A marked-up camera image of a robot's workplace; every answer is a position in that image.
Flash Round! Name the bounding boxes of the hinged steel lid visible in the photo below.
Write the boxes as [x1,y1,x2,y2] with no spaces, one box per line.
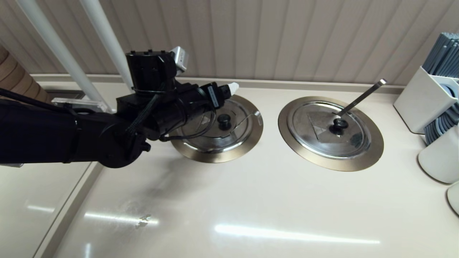
[171,95,254,153]

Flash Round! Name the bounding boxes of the steel ladle with hooked handle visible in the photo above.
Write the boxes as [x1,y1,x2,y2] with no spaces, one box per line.
[229,110,264,137]

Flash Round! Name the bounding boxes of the steel lid with triangle mark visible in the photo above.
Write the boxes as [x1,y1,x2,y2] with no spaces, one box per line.
[287,101,373,160]

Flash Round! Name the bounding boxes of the brass ringed counter well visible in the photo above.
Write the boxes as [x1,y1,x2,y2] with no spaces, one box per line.
[278,96,385,172]
[169,93,264,164]

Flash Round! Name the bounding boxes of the clear acrylic sign block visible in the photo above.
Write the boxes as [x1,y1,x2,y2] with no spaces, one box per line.
[52,97,112,114]

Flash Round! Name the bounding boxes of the white slanted pole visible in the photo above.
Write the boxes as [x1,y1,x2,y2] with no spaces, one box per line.
[15,0,109,109]
[79,0,136,91]

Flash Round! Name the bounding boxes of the steel framed dark panel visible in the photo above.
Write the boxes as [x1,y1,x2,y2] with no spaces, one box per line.
[46,90,87,100]

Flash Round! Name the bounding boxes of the bamboo steamer stack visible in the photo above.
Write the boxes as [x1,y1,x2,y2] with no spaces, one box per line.
[0,46,51,105]

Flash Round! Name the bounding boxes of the white utensil holder box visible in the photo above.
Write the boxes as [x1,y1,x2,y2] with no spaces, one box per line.
[393,67,459,136]

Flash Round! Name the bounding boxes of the grey stacked discs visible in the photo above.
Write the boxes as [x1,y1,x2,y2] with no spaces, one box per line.
[424,85,459,145]

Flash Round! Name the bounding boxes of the grey stick bundle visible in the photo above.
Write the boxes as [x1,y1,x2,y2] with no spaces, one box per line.
[422,33,459,80]

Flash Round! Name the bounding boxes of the white cylindrical container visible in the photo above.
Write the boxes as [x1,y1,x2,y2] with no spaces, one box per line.
[417,124,459,185]

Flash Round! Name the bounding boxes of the white bowl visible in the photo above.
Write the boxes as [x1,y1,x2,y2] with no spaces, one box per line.
[446,182,459,217]

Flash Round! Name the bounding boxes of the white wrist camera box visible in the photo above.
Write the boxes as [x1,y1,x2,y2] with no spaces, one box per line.
[170,46,189,73]

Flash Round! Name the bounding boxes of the steel ladle with flat handle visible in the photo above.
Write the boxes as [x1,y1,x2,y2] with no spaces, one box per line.
[335,78,388,118]

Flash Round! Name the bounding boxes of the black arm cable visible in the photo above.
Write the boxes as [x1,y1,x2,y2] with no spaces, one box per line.
[0,88,217,141]

